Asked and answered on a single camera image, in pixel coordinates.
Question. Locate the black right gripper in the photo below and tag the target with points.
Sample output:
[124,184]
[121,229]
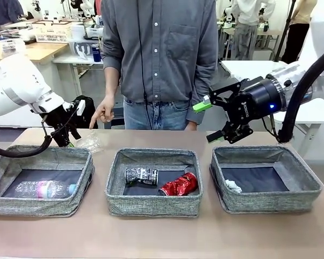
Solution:
[259,99]

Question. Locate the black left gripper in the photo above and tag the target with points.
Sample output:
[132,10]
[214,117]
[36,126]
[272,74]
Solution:
[60,118]

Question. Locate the clear plastic cup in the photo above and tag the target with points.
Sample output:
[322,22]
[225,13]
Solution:
[93,143]

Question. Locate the clear plastic water bottle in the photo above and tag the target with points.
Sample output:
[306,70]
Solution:
[43,189]

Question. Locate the white paper ball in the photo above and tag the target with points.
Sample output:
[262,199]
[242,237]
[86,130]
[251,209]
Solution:
[233,186]

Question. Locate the crushed black Pepsi can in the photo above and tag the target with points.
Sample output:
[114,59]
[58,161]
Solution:
[140,176]

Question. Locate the crushed red drink can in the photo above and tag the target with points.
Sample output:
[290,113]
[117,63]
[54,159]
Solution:
[179,184]

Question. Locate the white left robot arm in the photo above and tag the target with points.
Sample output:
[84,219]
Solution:
[19,81]

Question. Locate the person's right forearm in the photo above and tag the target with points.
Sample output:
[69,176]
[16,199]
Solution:
[113,83]

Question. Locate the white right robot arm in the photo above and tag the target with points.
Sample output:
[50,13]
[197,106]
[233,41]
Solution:
[318,40]

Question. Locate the person's right hand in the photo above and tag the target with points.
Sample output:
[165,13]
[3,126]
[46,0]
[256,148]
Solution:
[105,109]

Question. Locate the black backpack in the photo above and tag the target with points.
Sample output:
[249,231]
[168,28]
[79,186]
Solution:
[90,118]

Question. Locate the large white table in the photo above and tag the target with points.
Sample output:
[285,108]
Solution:
[248,70]

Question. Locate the narrow white desk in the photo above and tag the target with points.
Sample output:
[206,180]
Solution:
[75,58]

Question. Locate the grey fabric basket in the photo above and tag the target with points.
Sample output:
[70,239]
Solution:
[29,206]
[272,201]
[154,205]

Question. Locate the blue drink can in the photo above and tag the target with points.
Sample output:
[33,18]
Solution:
[96,53]

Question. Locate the person in grey shirt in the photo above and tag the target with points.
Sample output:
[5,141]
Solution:
[162,54]

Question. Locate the light wooden desk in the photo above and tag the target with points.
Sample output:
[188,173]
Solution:
[264,33]

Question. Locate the person in white clothes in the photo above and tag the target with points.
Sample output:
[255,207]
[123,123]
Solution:
[248,27]

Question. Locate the wooden top table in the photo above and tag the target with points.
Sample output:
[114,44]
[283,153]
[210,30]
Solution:
[43,50]

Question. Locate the black tripod pole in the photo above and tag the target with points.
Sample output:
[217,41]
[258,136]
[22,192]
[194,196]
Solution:
[284,32]

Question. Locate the white paper roll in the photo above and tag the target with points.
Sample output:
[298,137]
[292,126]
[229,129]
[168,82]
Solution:
[77,32]

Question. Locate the white perforated crate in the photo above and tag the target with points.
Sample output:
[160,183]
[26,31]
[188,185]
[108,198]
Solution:
[52,32]

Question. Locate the clear plastic box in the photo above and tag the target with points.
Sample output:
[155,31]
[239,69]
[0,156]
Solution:
[12,46]

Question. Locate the white desktop appliance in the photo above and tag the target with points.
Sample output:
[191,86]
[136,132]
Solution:
[94,31]

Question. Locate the person in beige top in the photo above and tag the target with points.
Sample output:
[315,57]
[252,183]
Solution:
[299,32]

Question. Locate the person in dark top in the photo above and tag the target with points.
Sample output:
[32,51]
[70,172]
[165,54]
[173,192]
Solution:
[5,12]

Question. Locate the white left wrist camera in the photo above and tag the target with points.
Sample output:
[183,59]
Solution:
[80,107]

